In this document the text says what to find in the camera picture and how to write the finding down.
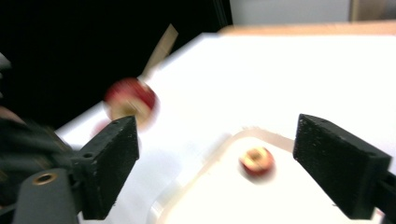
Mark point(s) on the black metal frame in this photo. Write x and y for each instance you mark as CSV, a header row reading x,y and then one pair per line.
x,y
223,12

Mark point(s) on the wooden table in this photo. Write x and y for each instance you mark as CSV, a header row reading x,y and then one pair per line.
x,y
311,28

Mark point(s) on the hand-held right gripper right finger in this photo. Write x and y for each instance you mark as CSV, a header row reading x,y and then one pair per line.
x,y
339,165

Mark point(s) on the white table board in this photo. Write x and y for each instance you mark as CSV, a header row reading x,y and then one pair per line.
x,y
264,81

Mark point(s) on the thin wooden skewer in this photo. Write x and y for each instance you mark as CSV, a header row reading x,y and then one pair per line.
x,y
162,49

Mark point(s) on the square metal tray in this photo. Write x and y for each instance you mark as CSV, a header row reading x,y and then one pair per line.
x,y
218,193

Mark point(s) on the white cabinet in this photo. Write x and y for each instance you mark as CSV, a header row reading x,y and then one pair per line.
x,y
289,11

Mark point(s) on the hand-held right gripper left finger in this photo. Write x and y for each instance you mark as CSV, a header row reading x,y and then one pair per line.
x,y
109,168

